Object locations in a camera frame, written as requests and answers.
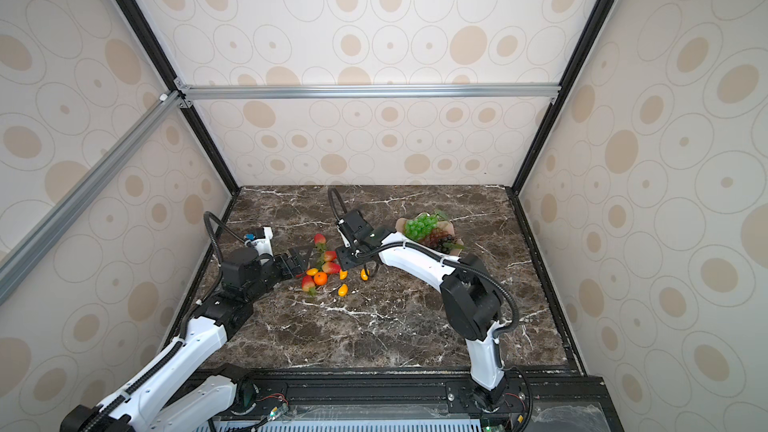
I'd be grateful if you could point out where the black grape bunch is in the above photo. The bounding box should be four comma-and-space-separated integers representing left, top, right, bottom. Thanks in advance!
435, 236, 464, 256

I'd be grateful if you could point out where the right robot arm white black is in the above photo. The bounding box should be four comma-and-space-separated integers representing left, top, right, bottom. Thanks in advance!
328, 187, 520, 411

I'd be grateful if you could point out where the green grape bunch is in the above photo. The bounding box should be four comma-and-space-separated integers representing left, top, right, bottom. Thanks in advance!
403, 211, 446, 242

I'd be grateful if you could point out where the horizontal aluminium rail back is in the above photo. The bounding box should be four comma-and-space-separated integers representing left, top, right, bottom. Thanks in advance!
181, 83, 561, 101

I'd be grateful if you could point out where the orange mandarin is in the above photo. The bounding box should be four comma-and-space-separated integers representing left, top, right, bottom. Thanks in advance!
313, 272, 328, 286

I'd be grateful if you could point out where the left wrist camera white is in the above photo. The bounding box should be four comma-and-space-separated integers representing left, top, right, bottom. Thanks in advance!
244, 227, 273, 259

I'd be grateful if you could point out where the black frame post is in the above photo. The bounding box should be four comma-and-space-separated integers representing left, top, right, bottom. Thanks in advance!
507, 0, 616, 199
114, 0, 240, 196

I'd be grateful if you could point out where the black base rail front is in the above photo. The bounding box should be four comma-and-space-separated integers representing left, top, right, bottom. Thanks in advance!
106, 368, 625, 432

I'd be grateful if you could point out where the diagonal aluminium rail left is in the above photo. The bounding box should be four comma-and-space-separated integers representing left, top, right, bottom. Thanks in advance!
1, 91, 182, 302

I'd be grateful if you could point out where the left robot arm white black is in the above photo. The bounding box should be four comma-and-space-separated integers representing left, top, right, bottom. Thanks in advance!
60, 212, 312, 431

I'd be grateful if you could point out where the black frame post left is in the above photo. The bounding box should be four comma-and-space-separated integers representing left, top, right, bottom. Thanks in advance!
114, 0, 240, 196

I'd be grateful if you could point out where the red grape bunch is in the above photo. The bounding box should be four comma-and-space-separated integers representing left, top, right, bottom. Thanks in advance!
420, 228, 453, 250

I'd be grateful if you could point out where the black frame post right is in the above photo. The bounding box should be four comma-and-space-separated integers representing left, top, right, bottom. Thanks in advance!
507, 0, 616, 199

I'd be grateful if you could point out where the pink scalloped fruit bowl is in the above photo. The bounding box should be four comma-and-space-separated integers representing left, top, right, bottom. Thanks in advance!
395, 211, 464, 256

